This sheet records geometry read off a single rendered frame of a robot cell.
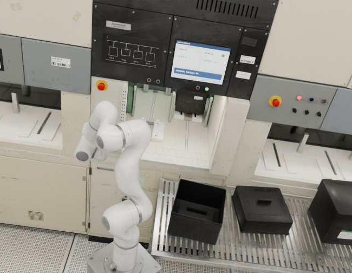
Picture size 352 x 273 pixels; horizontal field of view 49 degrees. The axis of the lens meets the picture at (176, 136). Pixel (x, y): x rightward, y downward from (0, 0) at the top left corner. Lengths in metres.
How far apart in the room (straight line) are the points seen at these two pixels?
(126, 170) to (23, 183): 1.34
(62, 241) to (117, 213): 1.45
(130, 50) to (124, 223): 0.89
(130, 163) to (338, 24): 1.23
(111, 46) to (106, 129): 0.69
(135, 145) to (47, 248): 1.67
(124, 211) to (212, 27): 0.99
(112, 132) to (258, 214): 1.12
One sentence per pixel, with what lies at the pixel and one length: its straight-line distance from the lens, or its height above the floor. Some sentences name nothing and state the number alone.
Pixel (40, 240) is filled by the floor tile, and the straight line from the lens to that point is 3.13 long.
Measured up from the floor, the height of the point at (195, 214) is 0.77.
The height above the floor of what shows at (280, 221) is 0.86.
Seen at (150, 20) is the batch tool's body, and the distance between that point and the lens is 2.00.
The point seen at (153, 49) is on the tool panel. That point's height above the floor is 1.61.
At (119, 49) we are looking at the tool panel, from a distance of 2.08.
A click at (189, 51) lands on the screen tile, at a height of 1.63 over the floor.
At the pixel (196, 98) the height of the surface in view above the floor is 1.07.
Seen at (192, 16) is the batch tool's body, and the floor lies 1.81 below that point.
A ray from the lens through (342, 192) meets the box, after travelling 2.46.
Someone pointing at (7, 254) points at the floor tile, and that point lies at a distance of 3.09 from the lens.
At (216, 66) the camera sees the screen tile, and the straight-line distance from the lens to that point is 2.08.
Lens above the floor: 2.43
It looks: 36 degrees down
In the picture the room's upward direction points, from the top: 10 degrees clockwise
